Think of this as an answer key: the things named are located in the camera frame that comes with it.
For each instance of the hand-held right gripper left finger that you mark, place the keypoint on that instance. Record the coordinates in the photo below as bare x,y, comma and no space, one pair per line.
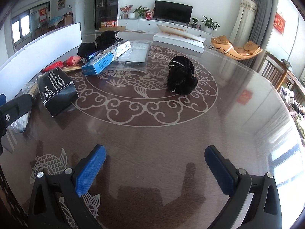
91,169

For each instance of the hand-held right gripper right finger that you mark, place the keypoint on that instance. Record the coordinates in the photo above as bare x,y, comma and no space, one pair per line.
219,171

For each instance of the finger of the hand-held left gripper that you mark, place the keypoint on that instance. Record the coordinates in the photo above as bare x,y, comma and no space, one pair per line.
16,108

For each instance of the black box with white print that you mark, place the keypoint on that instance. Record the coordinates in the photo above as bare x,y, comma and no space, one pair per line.
57,93

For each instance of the red foil packet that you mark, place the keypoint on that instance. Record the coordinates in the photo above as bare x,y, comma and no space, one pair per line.
71,60

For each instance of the black rhinestone velvet scrunchie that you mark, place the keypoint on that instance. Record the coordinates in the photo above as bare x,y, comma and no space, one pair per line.
181,78

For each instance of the blue and white box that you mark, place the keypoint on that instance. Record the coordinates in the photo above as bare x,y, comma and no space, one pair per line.
104,59

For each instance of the clear plastic bag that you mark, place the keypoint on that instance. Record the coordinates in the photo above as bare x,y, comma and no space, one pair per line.
28,89

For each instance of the tan wooden sticks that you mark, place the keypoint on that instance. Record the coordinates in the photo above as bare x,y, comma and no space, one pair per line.
71,69

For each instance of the red door poster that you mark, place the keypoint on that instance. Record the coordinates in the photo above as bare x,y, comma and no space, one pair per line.
43,15

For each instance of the cluttered wooden side table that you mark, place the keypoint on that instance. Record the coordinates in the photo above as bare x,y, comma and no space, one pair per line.
294,93

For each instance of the phone case in clear packet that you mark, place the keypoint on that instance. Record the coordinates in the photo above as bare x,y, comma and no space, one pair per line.
135,57

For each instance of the cardboard box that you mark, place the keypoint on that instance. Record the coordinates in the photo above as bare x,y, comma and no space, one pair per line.
112,29

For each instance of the orange snack boxes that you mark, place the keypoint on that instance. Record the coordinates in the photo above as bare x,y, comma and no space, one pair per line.
109,23

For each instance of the orange lounge chair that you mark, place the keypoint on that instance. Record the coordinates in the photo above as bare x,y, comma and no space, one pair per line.
247,49

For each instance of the black display cabinet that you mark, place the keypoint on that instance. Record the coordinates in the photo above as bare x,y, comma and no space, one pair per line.
107,4

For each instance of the red flower arrangement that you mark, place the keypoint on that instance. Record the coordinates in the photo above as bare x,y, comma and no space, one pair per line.
125,9

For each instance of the white round vase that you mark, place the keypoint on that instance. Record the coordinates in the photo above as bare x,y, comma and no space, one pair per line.
131,15

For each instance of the large potted plant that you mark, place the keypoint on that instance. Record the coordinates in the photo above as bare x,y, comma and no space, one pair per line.
209,23

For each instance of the white television cabinet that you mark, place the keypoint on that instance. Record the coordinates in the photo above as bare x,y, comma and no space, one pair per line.
143,25

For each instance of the small potted plant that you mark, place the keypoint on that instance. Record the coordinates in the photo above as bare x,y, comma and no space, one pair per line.
194,22

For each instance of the grey curtain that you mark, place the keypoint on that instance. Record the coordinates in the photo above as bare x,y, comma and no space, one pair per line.
262,23

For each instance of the covered standing air conditioner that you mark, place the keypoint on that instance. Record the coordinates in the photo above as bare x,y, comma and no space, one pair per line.
245,16

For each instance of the green leafy potted plant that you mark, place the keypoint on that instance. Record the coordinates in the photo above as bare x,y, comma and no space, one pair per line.
140,11

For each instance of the red gift bag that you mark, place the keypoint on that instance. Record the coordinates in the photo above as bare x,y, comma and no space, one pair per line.
149,15

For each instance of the black television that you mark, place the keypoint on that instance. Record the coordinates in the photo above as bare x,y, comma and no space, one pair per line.
172,12

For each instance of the framed wall painting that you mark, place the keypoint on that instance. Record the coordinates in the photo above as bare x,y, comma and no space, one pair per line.
61,1

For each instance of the red wall hanging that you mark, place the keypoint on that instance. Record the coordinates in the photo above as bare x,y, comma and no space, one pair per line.
280,23

